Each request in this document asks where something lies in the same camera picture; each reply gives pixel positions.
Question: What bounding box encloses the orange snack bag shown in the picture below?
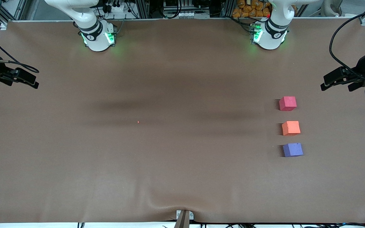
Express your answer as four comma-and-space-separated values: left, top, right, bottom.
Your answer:
232, 0, 271, 18

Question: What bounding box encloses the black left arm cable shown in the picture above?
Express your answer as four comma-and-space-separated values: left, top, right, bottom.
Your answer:
329, 8, 365, 79

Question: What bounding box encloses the purple foam block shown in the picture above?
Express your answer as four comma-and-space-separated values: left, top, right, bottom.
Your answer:
283, 142, 304, 158

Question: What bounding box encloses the white connector row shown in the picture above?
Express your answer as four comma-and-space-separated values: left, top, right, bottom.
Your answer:
170, 11, 196, 19

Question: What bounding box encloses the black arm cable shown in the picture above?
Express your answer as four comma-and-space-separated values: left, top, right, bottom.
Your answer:
329, 8, 365, 79
0, 28, 40, 74

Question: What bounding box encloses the red foam block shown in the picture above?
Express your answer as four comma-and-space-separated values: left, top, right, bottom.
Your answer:
279, 96, 297, 111

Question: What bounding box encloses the orange foam block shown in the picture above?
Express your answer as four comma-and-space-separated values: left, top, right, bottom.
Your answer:
282, 121, 301, 136

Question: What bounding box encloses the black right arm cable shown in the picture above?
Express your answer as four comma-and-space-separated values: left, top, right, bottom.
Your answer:
0, 28, 40, 74

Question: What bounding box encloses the grey metal clamp bracket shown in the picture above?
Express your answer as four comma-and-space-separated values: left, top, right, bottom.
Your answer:
176, 210, 194, 221

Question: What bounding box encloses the beige hose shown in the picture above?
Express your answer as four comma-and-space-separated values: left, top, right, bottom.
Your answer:
323, 0, 342, 17

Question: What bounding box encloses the brown table mat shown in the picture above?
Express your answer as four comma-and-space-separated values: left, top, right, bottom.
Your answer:
0, 17, 365, 224

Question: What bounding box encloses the white power strip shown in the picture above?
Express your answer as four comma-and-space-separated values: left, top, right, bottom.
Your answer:
105, 3, 126, 13

